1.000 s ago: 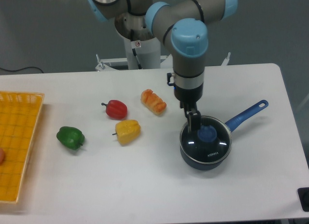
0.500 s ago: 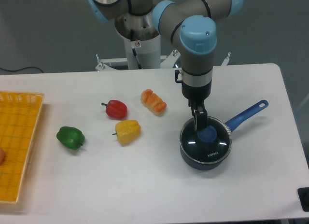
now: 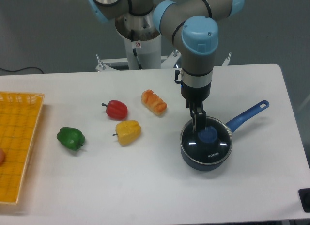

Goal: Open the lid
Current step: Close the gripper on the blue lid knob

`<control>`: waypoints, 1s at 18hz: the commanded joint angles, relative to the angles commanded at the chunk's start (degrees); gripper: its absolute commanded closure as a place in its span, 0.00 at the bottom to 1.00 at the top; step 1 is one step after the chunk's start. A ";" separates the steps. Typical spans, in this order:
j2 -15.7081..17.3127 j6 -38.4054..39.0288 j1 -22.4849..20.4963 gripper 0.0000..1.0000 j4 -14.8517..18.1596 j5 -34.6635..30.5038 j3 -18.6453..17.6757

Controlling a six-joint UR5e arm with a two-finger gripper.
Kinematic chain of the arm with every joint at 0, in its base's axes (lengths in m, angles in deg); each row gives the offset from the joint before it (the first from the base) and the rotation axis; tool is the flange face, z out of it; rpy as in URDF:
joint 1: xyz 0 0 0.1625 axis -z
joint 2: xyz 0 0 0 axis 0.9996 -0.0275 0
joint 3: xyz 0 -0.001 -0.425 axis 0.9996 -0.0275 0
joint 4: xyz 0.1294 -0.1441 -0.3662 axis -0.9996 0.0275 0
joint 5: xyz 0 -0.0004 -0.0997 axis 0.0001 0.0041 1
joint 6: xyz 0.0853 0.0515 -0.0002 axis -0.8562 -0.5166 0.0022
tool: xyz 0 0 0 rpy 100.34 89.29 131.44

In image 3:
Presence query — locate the yellow bell pepper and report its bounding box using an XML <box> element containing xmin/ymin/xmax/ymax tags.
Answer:
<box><xmin>114</xmin><ymin>120</ymin><xmax>141</xmax><ymax>146</ymax></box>

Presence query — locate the red bell pepper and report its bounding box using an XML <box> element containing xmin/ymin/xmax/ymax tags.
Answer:
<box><xmin>101</xmin><ymin>100</ymin><xmax>128</xmax><ymax>120</ymax></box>

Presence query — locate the black floor cable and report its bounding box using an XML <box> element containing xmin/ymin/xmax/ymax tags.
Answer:
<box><xmin>0</xmin><ymin>66</ymin><xmax>45</xmax><ymax>74</ymax></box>

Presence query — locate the black device table corner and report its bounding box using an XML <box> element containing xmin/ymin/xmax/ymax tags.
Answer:
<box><xmin>298</xmin><ymin>188</ymin><xmax>310</xmax><ymax>213</ymax></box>

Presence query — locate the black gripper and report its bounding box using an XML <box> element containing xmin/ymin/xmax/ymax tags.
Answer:
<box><xmin>181</xmin><ymin>83</ymin><xmax>211</xmax><ymax>133</ymax></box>

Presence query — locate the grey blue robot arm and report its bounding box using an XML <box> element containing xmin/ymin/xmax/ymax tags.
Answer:
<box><xmin>87</xmin><ymin>0</ymin><xmax>245</xmax><ymax>132</ymax></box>

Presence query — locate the green bell pepper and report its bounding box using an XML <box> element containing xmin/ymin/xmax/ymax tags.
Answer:
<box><xmin>56</xmin><ymin>127</ymin><xmax>85</xmax><ymax>151</ymax></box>

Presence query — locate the glass lid blue knob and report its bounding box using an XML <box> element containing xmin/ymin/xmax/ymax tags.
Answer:
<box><xmin>181</xmin><ymin>116</ymin><xmax>233</xmax><ymax>164</ymax></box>

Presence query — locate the yellow woven basket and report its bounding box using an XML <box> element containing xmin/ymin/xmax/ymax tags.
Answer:
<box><xmin>0</xmin><ymin>91</ymin><xmax>45</xmax><ymax>205</ymax></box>

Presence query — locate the orange bread loaf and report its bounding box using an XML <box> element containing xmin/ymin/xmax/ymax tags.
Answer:
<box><xmin>141</xmin><ymin>89</ymin><xmax>167</xmax><ymax>116</ymax></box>

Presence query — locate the dark blue saucepan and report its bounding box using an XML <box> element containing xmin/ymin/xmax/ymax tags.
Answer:
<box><xmin>180</xmin><ymin>100</ymin><xmax>270</xmax><ymax>172</ymax></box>

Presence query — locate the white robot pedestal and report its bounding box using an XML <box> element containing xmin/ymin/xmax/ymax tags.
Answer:
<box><xmin>115</xmin><ymin>12</ymin><xmax>161</xmax><ymax>70</ymax></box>

